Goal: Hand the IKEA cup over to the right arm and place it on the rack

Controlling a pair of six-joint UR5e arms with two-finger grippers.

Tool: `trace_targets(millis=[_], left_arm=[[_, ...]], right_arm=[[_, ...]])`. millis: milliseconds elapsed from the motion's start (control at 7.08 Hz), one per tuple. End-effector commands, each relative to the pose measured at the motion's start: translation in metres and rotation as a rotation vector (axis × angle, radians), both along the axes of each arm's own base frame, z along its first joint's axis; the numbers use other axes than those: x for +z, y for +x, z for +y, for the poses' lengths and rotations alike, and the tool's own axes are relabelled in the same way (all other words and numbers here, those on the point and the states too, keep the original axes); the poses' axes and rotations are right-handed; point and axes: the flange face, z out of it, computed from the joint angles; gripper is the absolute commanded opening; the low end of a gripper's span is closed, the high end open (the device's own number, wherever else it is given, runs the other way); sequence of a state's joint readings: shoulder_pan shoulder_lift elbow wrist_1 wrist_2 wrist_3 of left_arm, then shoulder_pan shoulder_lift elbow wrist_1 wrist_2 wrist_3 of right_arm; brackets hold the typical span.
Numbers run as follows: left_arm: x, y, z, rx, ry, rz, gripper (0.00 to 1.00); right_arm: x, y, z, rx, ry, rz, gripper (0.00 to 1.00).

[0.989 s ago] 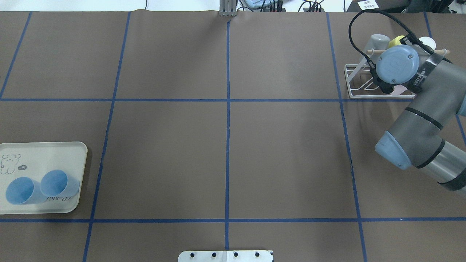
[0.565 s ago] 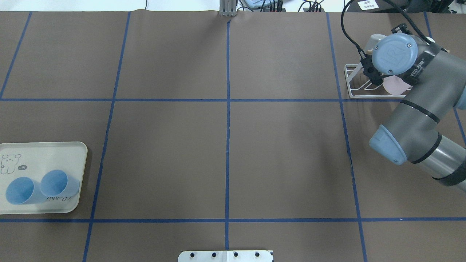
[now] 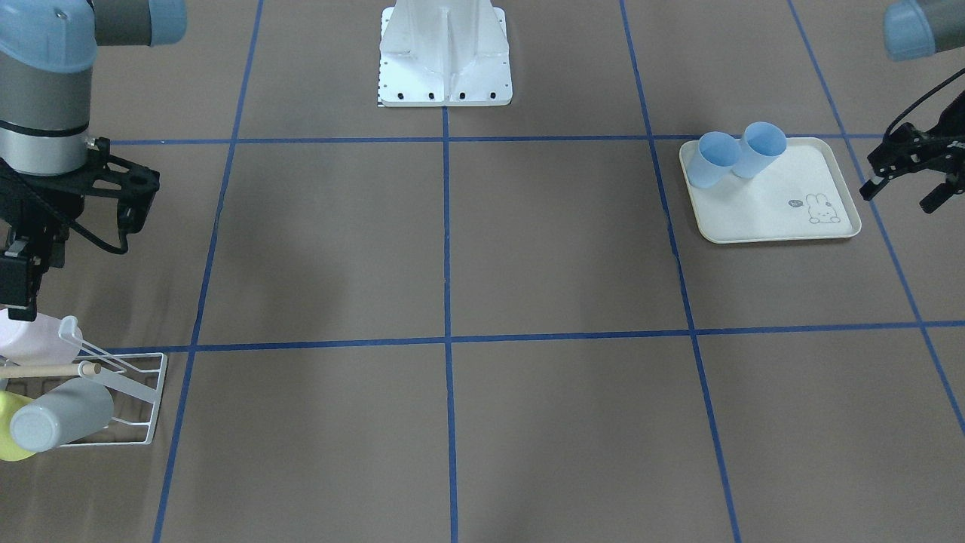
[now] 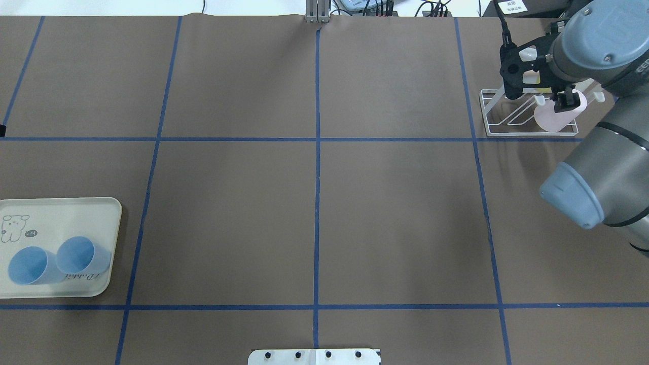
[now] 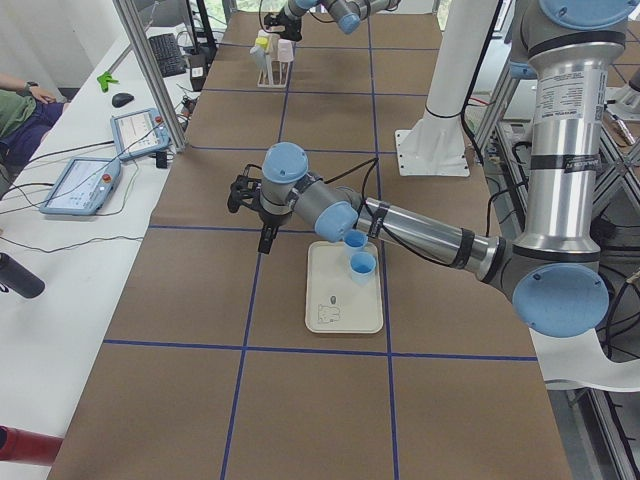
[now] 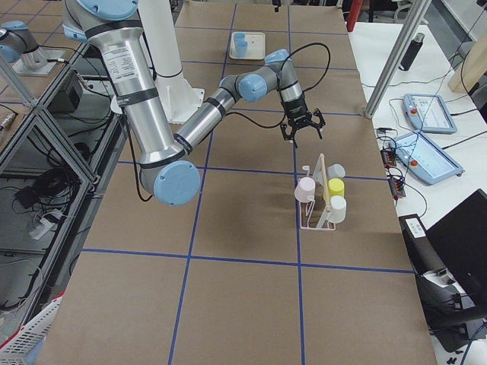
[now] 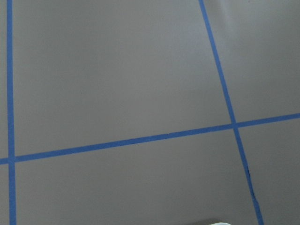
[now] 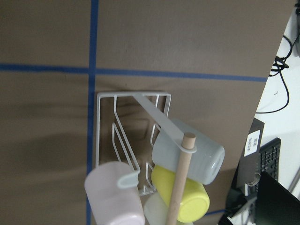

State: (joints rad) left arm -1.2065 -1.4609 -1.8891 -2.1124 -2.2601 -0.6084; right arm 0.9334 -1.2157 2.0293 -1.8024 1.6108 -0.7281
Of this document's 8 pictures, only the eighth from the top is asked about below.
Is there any yellow plastic cup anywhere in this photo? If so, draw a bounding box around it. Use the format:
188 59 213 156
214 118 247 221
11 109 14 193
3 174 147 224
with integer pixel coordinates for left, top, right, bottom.
151 165 210 223

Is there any white wire cup rack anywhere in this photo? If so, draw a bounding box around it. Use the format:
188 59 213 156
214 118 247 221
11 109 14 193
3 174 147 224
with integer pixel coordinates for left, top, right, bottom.
95 91 196 225

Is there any pale cream plastic cup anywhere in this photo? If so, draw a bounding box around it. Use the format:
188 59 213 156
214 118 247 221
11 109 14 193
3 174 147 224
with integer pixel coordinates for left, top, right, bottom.
143 193 194 225

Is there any black keyboard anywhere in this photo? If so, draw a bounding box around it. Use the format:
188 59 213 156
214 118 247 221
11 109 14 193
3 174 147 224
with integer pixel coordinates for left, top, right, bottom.
260 137 281 181

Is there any black box with white label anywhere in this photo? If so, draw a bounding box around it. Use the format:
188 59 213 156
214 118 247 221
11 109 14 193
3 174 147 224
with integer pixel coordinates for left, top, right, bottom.
232 118 264 188

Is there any grey plastic cup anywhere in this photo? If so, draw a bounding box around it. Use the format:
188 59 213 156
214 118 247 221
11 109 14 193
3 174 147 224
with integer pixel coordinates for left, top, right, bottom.
152 119 225 185

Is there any pink plastic cup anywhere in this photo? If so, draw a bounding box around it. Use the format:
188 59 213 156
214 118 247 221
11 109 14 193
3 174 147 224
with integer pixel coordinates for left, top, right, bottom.
84 161 145 225

